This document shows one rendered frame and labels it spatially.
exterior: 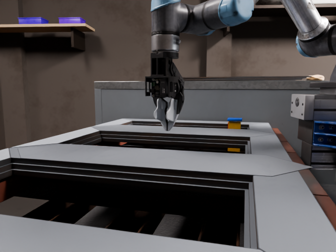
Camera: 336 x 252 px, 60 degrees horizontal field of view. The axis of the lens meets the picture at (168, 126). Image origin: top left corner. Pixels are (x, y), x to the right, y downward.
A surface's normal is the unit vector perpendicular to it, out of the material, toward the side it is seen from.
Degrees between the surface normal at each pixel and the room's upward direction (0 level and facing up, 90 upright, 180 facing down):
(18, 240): 0
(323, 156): 90
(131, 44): 90
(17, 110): 90
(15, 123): 90
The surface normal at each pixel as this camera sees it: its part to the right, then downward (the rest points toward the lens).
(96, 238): 0.00, -0.99
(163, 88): -0.43, 0.12
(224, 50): -0.06, 0.14
